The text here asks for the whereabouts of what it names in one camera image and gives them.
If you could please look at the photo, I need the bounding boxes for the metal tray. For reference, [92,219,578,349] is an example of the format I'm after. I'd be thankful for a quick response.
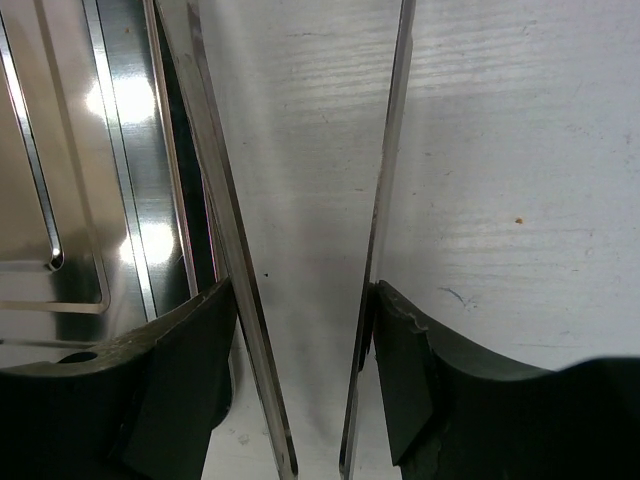
[1,1,215,368]

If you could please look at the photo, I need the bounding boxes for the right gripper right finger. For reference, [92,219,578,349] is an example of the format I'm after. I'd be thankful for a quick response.
[373,282,639,479]

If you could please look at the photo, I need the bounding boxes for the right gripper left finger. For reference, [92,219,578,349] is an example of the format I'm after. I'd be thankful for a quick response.
[1,280,236,479]

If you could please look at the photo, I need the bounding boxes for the metal tongs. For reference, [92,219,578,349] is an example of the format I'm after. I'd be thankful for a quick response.
[155,1,416,479]

